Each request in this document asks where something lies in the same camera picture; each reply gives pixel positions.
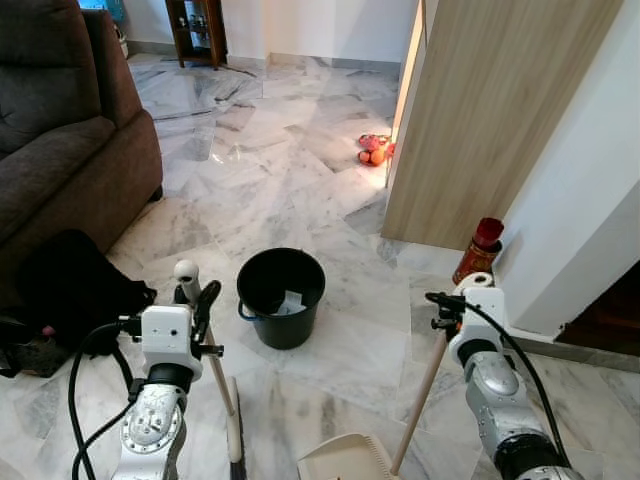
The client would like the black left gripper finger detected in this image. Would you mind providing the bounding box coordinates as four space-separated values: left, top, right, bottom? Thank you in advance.
195 281 222 341

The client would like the wooden handled broom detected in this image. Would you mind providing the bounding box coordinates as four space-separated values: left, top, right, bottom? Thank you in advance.
173 259 247 480

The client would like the beige long handled dustpan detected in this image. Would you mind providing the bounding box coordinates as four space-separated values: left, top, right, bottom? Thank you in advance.
297 270 496 480

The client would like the red lidded can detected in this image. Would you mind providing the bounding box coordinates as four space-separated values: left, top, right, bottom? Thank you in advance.
452 217 505 287

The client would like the black plastic bucket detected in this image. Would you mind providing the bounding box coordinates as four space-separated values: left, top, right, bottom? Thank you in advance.
237 248 327 351

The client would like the black bag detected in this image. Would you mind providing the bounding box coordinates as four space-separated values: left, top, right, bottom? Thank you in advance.
0 229 158 378

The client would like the brown fabric sofa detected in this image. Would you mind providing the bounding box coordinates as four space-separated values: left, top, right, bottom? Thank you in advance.
0 0 165 263

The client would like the dark wooden cabinet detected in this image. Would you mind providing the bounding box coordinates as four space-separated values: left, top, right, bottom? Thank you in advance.
164 0 229 70

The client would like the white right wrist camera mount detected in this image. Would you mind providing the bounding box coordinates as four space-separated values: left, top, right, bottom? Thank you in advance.
450 286 512 346

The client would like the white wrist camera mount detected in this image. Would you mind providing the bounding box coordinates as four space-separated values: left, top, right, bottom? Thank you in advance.
450 286 512 346
140 304 198 367

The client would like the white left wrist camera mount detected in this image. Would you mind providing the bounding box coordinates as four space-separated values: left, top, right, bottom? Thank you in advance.
140 304 198 367

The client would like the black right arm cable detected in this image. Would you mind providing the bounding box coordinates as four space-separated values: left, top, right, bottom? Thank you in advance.
462 298 573 473

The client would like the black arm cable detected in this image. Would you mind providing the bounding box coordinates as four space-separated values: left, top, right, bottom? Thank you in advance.
66 318 141 480
462 298 573 473

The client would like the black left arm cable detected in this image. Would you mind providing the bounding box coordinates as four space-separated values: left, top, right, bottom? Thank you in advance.
66 318 141 480

